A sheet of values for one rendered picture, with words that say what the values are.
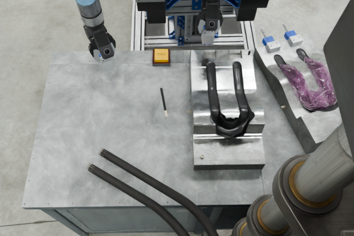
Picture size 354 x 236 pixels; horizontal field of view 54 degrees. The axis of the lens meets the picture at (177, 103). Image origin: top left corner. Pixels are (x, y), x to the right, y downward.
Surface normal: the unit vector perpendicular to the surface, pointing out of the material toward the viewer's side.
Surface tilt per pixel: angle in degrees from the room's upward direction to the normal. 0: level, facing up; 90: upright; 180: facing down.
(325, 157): 90
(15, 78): 0
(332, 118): 0
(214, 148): 0
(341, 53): 90
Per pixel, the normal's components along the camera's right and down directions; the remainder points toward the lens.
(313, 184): -0.75, 0.58
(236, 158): 0.00, -0.49
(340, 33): -1.00, 0.01
